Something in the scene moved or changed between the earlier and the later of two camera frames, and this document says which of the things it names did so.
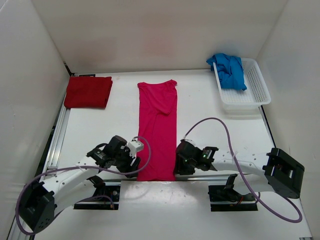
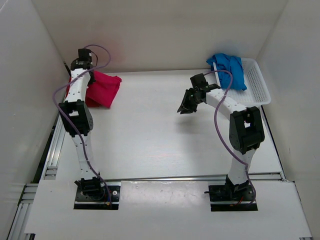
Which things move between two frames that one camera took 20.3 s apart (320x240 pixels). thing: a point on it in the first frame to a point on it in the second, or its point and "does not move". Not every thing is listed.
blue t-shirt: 230,71 does not move
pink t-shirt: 157,104 to 101,91
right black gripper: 179,168 to 185,103
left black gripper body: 124,159 to 92,80
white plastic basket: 248,101 does not move
